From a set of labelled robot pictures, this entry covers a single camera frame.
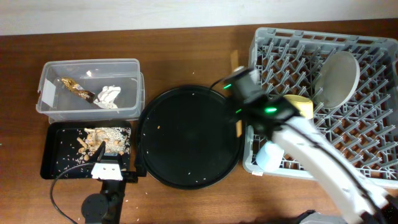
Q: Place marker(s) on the gold snack wrapper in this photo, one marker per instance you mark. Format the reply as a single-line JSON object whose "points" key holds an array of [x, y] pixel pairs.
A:
{"points": [[77, 89]]}

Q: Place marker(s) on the yellow bowl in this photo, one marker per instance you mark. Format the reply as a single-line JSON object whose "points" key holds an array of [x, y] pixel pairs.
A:
{"points": [[303, 104]]}

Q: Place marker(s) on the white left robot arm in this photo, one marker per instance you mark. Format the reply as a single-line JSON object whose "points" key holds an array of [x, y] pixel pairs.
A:
{"points": [[106, 205]]}

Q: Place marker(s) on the round black tray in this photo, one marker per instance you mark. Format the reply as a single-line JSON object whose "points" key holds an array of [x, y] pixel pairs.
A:
{"points": [[186, 138]]}

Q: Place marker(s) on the clear plastic bin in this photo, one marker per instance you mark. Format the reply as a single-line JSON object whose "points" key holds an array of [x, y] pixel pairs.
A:
{"points": [[59, 103]]}

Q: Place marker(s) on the black rectangular tray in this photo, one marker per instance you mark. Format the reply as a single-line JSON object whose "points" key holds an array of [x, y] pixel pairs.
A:
{"points": [[61, 145]]}

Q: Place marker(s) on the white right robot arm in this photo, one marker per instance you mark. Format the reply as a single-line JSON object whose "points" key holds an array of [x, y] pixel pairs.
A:
{"points": [[358, 199]]}

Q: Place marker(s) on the light blue cup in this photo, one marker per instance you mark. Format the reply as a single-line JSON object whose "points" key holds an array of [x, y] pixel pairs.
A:
{"points": [[269, 157]]}

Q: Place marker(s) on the white tissue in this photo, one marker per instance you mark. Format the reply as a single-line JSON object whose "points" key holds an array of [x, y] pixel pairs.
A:
{"points": [[107, 96]]}

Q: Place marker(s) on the grey plate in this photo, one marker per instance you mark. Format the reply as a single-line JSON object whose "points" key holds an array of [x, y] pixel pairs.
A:
{"points": [[338, 80]]}

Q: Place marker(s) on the food scraps in bowl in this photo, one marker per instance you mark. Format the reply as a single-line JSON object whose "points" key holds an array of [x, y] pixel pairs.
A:
{"points": [[117, 140]]}

